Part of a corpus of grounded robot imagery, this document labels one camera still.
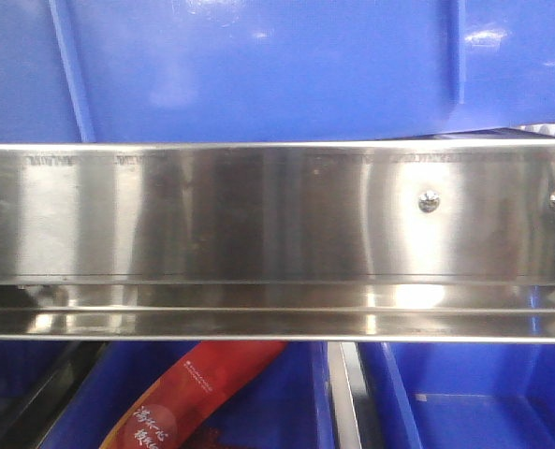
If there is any large blue plastic bin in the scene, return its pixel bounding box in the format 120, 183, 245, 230
0, 1, 555, 143

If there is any blue bin with package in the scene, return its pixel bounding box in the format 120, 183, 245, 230
41, 341, 335, 448

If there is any lower right blue bin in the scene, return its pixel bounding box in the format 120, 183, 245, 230
358, 342, 555, 448

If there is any lower left blue bin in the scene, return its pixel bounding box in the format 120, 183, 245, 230
0, 340, 66, 398

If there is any steel shelf divider bar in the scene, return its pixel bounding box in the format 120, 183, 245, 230
328, 342, 385, 449

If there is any red snack package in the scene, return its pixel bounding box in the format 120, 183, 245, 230
100, 340, 286, 448

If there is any right white roller track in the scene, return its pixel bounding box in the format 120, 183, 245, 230
518, 123, 555, 138

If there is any black shelf divider bar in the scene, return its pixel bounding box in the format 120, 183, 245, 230
0, 341, 107, 448

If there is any left rail screw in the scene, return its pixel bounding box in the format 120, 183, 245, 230
417, 190, 441, 213

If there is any stainless steel shelf rail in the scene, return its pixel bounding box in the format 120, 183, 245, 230
0, 138, 555, 342

